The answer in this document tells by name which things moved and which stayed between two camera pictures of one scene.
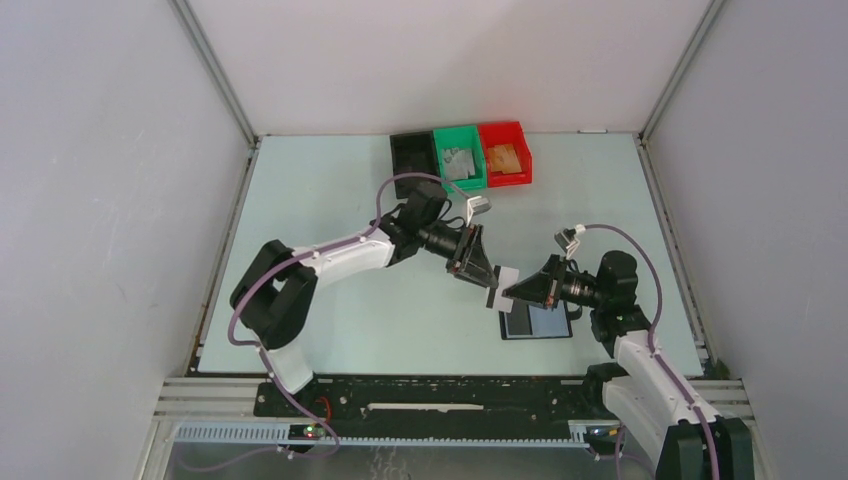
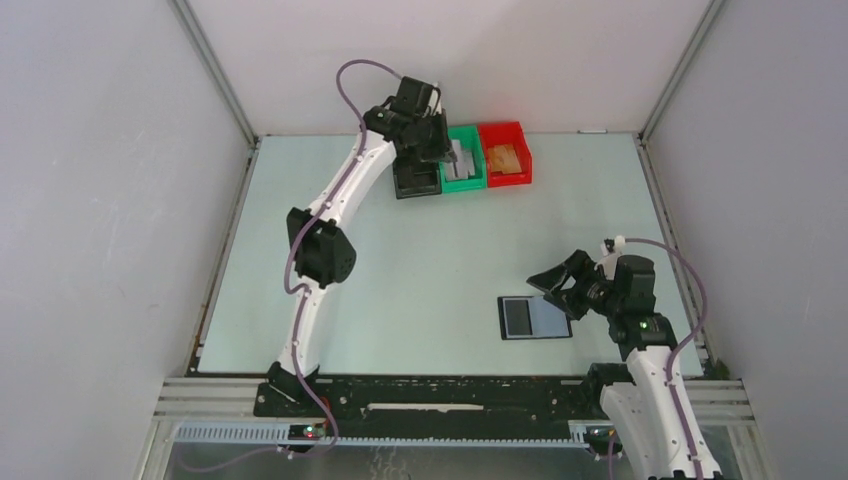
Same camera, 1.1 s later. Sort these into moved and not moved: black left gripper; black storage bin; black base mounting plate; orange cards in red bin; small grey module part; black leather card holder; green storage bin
Moved: small grey module part; black left gripper
Not moved: black leather card holder; black storage bin; green storage bin; orange cards in red bin; black base mounting plate
